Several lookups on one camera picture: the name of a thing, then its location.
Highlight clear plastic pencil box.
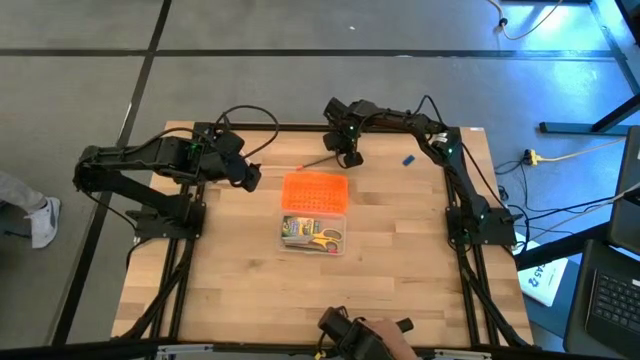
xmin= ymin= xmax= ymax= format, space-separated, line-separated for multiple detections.
xmin=278 ymin=211 xmax=348 ymax=257

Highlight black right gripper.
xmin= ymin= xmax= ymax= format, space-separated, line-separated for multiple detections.
xmin=342 ymin=124 xmax=365 ymax=169

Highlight black floor cable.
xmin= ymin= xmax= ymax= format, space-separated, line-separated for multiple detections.
xmin=492 ymin=158 xmax=640 ymax=251

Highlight yellow green crayon box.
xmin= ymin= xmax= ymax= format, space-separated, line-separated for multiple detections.
xmin=280 ymin=215 xmax=316 ymax=246

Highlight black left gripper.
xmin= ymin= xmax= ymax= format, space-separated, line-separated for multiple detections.
xmin=219 ymin=149 xmax=262 ymax=194

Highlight person's shoe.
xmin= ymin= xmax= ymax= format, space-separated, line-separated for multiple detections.
xmin=25 ymin=196 xmax=62 ymax=250

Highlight black laptop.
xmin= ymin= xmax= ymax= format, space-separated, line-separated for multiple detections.
xmin=563 ymin=238 xmax=640 ymax=360

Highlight black desk foot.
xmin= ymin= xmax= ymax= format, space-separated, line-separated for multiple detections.
xmin=538 ymin=0 xmax=640 ymax=136

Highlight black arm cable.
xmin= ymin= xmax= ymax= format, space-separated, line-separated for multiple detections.
xmin=409 ymin=93 xmax=447 ymax=132
xmin=213 ymin=103 xmax=280 ymax=161

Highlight white booklet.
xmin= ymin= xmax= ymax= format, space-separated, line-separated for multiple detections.
xmin=517 ymin=232 xmax=570 ymax=308

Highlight yellow handled scissors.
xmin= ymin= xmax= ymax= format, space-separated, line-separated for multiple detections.
xmin=294 ymin=227 xmax=345 ymax=254

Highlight dark grey laptop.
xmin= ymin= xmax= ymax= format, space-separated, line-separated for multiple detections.
xmin=607 ymin=124 xmax=640 ymax=256

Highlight white floor cable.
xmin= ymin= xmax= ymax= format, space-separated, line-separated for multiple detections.
xmin=487 ymin=0 xmax=564 ymax=41

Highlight person's leg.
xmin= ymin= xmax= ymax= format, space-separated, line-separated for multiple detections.
xmin=0 ymin=169 xmax=49 ymax=216

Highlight dark pencil with red end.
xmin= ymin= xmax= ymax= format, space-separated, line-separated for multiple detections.
xmin=297 ymin=154 xmax=339 ymax=172

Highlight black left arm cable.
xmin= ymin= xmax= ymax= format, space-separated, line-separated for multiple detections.
xmin=213 ymin=103 xmax=280 ymax=161

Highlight black aluminium table frame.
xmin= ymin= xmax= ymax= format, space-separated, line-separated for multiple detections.
xmin=112 ymin=121 xmax=534 ymax=351

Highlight black rail with silver brackets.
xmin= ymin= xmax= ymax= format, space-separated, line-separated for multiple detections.
xmin=0 ymin=338 xmax=640 ymax=360

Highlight orange plastic box lid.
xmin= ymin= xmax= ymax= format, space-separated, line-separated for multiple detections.
xmin=280 ymin=171 xmax=350 ymax=216

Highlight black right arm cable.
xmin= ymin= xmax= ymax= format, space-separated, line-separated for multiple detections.
xmin=409 ymin=93 xmax=447 ymax=132

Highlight black desk leg bar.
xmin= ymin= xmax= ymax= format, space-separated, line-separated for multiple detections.
xmin=514 ymin=222 xmax=611 ymax=271

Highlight person's hand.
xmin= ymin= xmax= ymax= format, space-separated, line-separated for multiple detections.
xmin=362 ymin=319 xmax=419 ymax=360

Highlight yellow plug cable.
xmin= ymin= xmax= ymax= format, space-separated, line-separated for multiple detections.
xmin=528 ymin=137 xmax=626 ymax=166

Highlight black handheld device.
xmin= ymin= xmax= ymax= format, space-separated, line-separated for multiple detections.
xmin=318 ymin=305 xmax=416 ymax=360

